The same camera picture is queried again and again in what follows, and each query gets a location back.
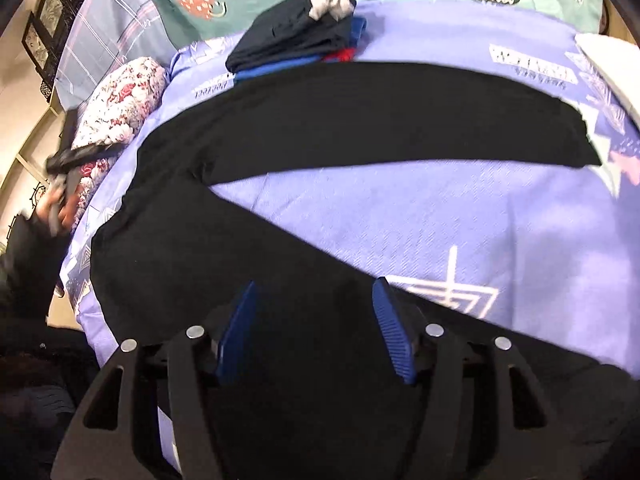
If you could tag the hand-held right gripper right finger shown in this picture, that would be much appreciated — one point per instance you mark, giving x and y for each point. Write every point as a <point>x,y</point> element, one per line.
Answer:
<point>396,332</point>

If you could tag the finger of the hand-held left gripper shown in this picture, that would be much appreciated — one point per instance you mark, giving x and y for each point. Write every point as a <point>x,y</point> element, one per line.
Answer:
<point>82,155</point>

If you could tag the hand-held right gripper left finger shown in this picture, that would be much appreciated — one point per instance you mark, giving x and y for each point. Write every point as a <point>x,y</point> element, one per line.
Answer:
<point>239,330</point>

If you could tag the black pants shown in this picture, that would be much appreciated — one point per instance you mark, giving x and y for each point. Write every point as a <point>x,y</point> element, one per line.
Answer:
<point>350,110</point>

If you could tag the person's left hand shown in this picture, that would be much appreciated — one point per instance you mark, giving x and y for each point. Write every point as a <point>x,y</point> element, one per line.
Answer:
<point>65,212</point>

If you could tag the floral pillow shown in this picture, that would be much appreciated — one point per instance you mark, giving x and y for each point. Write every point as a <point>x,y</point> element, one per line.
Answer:
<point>120,100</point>

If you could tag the purple printed bedsheet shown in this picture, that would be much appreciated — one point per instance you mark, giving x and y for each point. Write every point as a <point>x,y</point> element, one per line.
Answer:
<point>400,220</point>

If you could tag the black framed picture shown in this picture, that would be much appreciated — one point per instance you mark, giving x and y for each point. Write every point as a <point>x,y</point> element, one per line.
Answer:
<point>39,42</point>
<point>56,7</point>

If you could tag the grey plaid pillow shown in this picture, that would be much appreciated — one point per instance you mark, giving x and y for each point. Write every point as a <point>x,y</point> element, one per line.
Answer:
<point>110,35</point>

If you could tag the navy folded garment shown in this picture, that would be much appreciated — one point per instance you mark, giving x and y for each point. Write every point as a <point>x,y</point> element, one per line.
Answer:
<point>280,35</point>

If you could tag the red folded garment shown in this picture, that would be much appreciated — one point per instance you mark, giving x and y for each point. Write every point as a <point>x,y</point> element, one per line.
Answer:
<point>343,55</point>

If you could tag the blue folded garment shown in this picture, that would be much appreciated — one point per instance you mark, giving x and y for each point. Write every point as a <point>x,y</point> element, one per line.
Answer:
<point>358,30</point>

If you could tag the white pillow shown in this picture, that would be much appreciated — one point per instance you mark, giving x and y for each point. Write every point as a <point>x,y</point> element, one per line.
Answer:
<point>616,66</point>

